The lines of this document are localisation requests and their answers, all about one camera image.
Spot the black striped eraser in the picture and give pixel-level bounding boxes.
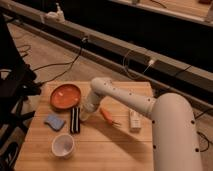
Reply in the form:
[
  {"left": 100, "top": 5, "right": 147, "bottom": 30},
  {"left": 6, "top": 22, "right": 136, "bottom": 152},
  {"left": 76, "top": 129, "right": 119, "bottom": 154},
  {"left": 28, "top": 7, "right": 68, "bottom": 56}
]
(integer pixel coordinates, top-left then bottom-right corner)
[{"left": 70, "top": 107, "right": 80, "bottom": 134}]

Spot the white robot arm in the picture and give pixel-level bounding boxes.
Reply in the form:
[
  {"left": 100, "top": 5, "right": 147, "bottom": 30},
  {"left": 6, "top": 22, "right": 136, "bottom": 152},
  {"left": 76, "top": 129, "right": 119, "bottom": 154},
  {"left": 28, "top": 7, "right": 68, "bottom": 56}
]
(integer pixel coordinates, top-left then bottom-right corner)
[{"left": 80, "top": 77, "right": 203, "bottom": 171}]

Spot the orange round plate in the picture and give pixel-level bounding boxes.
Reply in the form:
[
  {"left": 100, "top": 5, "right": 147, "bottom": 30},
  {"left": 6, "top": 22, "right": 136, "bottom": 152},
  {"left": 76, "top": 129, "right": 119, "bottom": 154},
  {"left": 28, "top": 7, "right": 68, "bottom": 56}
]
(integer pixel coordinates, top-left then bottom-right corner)
[{"left": 50, "top": 84, "right": 81, "bottom": 110}]

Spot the blue sponge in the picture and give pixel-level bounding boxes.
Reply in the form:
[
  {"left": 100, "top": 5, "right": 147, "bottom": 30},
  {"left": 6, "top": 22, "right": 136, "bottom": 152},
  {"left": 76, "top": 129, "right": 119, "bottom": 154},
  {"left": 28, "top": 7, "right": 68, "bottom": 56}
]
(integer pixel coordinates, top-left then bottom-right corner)
[{"left": 44, "top": 114, "right": 65, "bottom": 131}]

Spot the white cup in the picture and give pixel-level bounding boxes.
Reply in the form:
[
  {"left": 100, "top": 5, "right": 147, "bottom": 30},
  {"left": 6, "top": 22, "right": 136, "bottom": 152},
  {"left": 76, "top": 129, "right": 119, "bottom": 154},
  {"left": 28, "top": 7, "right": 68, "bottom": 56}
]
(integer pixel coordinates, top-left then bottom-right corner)
[{"left": 51, "top": 134, "right": 75, "bottom": 159}]

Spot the white rectangular box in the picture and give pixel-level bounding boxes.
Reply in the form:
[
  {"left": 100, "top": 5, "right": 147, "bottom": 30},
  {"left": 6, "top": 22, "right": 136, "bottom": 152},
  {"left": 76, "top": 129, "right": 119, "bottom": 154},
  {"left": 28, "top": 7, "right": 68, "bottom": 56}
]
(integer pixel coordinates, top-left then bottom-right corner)
[{"left": 129, "top": 109, "right": 141, "bottom": 132}]

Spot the black chair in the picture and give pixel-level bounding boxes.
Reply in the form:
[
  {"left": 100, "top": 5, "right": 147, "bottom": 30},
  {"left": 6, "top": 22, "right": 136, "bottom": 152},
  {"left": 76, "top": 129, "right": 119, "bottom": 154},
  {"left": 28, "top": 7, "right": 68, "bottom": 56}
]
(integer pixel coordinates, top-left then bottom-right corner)
[{"left": 0, "top": 13, "right": 44, "bottom": 171}]

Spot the orange handled tool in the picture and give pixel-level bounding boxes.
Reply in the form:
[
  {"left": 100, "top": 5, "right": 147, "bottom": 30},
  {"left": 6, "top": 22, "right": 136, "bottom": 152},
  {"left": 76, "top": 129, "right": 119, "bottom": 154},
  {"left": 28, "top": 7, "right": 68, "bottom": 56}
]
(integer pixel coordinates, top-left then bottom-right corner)
[{"left": 99, "top": 108, "right": 120, "bottom": 125}]

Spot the black floor cable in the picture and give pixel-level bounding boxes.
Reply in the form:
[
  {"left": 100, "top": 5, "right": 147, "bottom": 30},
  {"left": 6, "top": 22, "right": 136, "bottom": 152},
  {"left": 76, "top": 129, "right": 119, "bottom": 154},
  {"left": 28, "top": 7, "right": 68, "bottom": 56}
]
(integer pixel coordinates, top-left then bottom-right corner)
[{"left": 32, "top": 36, "right": 90, "bottom": 85}]

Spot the white cable on rail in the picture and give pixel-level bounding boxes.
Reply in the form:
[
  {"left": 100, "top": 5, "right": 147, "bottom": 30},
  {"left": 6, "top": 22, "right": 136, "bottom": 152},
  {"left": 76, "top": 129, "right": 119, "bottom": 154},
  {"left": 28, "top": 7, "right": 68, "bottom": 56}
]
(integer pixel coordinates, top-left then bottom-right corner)
[{"left": 121, "top": 46, "right": 156, "bottom": 80}]

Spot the white object on rail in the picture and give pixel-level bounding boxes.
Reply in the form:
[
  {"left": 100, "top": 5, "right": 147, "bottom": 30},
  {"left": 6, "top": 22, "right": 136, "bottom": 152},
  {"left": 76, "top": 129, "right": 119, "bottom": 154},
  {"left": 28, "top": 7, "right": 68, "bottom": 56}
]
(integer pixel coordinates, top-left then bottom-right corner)
[{"left": 45, "top": 4, "right": 65, "bottom": 22}]

